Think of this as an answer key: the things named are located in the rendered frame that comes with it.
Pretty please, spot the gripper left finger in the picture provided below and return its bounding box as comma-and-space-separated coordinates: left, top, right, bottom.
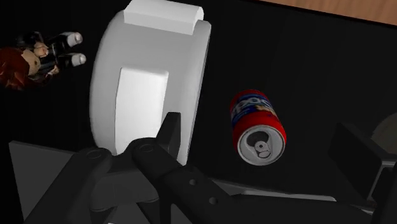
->
24, 111, 249, 224

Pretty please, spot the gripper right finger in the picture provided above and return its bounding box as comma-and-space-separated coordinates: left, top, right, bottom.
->
328, 122, 397, 224

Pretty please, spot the beige round object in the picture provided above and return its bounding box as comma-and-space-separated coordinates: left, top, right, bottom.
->
370, 112, 397, 155

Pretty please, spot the white round disc-shaped object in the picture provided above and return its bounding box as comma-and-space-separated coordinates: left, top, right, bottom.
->
89, 0, 212, 167

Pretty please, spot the red soda can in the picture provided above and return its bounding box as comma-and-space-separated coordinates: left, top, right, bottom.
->
229, 89, 287, 167

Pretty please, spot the red-haired doll figure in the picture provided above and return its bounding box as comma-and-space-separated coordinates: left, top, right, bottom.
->
0, 31, 88, 92

